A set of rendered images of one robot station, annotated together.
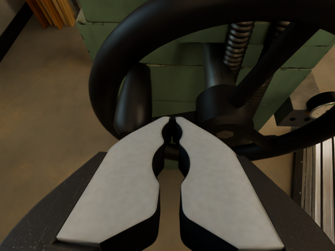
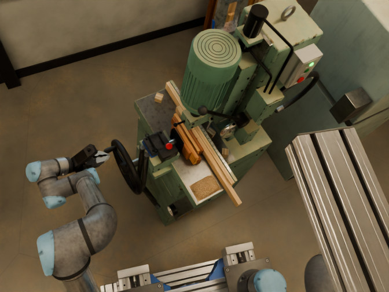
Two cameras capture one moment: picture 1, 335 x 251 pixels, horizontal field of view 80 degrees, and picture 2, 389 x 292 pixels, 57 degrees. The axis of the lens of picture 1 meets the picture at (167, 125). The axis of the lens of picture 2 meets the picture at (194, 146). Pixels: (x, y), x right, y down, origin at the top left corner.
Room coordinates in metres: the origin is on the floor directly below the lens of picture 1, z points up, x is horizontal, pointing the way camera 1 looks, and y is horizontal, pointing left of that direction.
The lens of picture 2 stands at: (-0.17, -0.63, 2.42)
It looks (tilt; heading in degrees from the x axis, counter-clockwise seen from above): 63 degrees down; 38
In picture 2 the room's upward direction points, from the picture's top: 21 degrees clockwise
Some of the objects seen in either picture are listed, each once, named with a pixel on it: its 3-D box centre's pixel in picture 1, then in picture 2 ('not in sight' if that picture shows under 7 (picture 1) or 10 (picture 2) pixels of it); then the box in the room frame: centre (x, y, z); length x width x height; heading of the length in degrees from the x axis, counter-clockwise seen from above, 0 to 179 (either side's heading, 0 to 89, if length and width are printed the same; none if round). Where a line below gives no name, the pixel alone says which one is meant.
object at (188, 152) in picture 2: not in sight; (180, 142); (0.37, -0.12, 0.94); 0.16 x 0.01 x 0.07; 88
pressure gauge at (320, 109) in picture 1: (321, 106); (172, 210); (0.24, -0.33, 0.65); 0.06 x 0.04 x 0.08; 88
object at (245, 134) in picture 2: not in sight; (245, 130); (0.64, -0.24, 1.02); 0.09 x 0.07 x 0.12; 88
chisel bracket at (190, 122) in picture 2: not in sight; (197, 116); (0.48, -0.08, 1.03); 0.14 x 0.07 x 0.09; 178
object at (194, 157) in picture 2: not in sight; (184, 143); (0.39, -0.13, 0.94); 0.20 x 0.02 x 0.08; 88
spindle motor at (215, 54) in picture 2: not in sight; (208, 75); (0.46, -0.07, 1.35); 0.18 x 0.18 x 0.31
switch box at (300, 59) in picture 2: not in sight; (299, 66); (0.78, -0.22, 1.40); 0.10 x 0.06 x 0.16; 178
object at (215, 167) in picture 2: not in sight; (206, 154); (0.46, -0.22, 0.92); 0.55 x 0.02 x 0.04; 88
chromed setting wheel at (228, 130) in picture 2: not in sight; (231, 128); (0.59, -0.20, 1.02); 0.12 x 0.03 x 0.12; 178
